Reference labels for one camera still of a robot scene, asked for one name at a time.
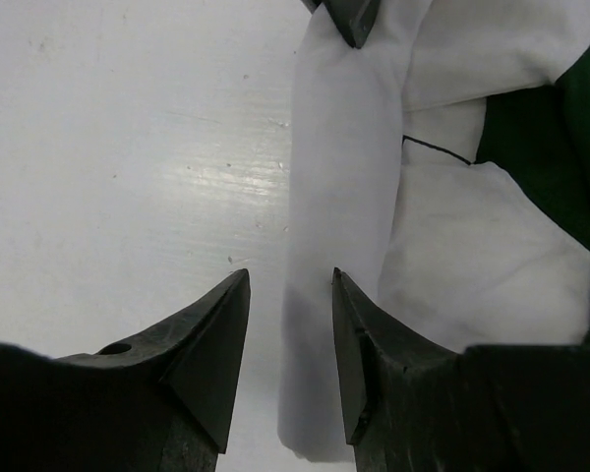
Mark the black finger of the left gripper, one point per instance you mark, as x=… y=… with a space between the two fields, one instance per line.
x=354 y=19

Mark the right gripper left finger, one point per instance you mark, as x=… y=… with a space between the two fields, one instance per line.
x=159 y=400

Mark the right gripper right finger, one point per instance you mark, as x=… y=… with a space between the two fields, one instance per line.
x=409 y=404

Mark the white green raglan t-shirt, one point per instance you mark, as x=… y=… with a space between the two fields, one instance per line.
x=445 y=168

